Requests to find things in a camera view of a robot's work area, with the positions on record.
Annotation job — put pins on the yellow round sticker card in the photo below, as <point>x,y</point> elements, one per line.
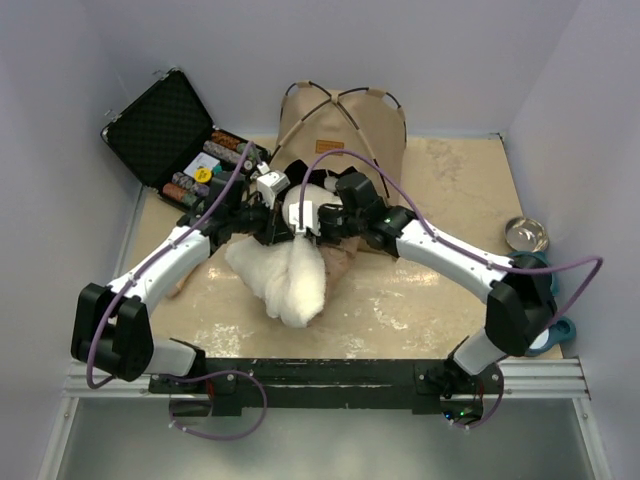
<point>203,175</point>

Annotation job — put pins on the brown chip stack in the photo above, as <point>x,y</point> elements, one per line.
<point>225,139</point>

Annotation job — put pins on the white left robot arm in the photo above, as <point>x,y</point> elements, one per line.
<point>112,330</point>

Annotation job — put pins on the clear glass bowl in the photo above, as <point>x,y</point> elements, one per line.
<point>525,234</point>

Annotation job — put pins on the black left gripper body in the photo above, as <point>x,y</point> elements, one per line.
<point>260,221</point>

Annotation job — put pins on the black poker chip case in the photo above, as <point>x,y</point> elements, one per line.
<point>159,137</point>

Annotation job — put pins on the aluminium frame rail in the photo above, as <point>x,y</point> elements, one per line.
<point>540,427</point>

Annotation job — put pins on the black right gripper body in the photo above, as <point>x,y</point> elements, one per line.
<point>335,225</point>

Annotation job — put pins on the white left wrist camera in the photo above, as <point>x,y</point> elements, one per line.
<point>270,185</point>

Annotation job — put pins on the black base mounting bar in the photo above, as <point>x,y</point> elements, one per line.
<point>422,386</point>

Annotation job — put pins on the white fluffy pillow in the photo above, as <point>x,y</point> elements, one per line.
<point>293,278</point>

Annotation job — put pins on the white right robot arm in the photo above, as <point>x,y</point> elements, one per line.
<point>515,291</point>

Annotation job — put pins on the grey chip stack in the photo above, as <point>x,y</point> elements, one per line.
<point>220,152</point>

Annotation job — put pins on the beige fabric pet tent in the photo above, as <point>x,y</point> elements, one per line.
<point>345,145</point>

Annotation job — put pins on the beige wooden handle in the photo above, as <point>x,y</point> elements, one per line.
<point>180,284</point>

